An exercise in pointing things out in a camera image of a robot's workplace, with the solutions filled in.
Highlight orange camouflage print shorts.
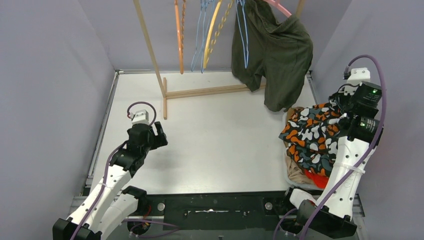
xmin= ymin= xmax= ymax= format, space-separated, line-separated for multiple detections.
xmin=279 ymin=102 xmax=342 ymax=180

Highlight wooden clothes rack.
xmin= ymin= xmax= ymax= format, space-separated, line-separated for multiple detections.
xmin=132 ymin=0 xmax=307 ymax=121

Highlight red orange shorts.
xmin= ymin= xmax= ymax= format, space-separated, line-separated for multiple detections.
xmin=303 ymin=169 xmax=329 ymax=189

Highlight beige shorts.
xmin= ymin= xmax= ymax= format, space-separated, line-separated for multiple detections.
xmin=285 ymin=156 xmax=314 ymax=185

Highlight cream wooden hanger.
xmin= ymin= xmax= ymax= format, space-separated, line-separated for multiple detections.
xmin=201 ymin=0 xmax=235 ymax=71

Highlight white plastic basket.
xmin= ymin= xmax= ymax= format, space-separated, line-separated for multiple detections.
xmin=278 ymin=107 xmax=330 ymax=189

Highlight wooden clothes hanger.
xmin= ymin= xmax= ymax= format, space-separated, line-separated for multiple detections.
xmin=174 ymin=0 xmax=187 ymax=75

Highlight light blue wire hanger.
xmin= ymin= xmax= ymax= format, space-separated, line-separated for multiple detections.
xmin=190 ymin=0 xmax=210 ymax=72

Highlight olive brown shorts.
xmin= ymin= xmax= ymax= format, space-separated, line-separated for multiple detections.
xmin=285 ymin=106 xmax=305 ymax=124

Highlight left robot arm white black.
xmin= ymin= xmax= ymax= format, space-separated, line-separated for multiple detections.
xmin=52 ymin=121 xmax=168 ymax=240

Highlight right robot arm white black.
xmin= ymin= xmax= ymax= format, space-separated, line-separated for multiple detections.
xmin=280 ymin=81 xmax=383 ymax=239

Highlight dark green patterned shorts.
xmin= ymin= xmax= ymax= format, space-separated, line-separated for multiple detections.
xmin=231 ymin=0 xmax=313 ymax=112

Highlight pink plastic hanger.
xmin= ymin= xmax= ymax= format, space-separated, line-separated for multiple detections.
xmin=264 ymin=0 xmax=292 ymax=17

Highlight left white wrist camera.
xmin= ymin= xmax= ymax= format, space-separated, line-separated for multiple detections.
xmin=129 ymin=109 xmax=150 ymax=126

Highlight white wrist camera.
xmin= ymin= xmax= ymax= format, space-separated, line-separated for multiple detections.
xmin=343 ymin=67 xmax=371 ymax=86
xmin=129 ymin=109 xmax=150 ymax=126

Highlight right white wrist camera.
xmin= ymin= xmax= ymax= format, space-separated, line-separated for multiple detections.
xmin=343 ymin=67 xmax=371 ymax=86

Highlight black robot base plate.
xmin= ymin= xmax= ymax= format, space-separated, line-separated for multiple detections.
xmin=123 ymin=191 xmax=302 ymax=240

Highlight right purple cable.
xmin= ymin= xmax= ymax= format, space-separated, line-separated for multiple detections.
xmin=272 ymin=54 xmax=387 ymax=240

